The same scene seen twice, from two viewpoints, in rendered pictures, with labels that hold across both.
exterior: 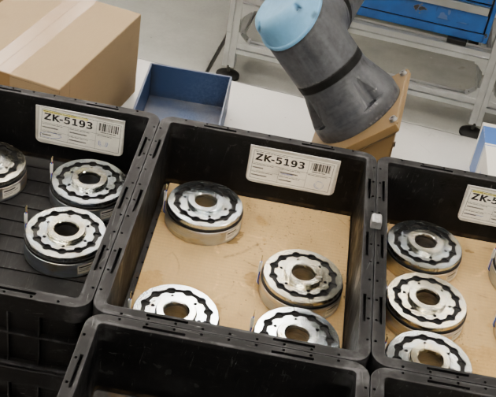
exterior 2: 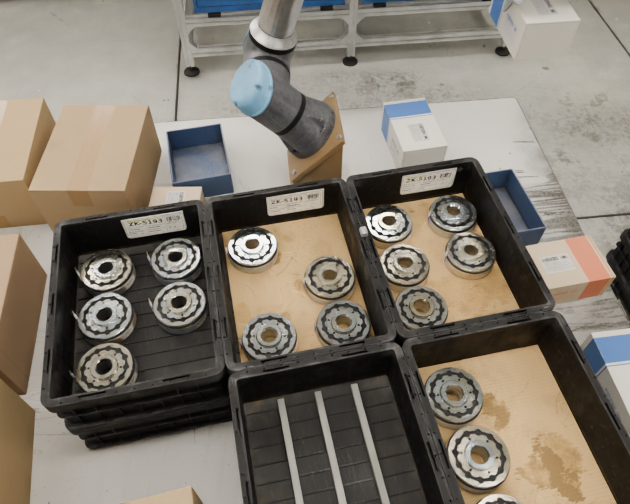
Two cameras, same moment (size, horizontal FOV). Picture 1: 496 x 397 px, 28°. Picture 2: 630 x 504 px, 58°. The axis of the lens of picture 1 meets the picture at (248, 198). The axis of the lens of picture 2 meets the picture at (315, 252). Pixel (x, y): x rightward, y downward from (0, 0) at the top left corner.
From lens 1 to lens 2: 0.37 m
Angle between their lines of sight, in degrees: 19
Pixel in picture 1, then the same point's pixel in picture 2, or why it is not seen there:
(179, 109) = (195, 154)
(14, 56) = (83, 174)
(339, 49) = (292, 102)
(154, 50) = (139, 69)
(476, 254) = (416, 211)
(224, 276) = (282, 289)
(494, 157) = (398, 127)
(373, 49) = not seen: hidden behind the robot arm
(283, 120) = (260, 137)
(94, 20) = (121, 122)
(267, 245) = (297, 256)
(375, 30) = not seen: hidden behind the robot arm
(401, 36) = not seen: hidden behind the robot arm
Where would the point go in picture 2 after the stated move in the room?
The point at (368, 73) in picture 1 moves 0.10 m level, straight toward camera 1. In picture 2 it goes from (314, 110) to (319, 138)
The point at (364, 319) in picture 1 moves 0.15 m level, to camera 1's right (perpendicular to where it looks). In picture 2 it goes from (382, 305) to (458, 289)
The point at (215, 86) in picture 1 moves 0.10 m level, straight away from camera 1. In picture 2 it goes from (212, 132) to (205, 109)
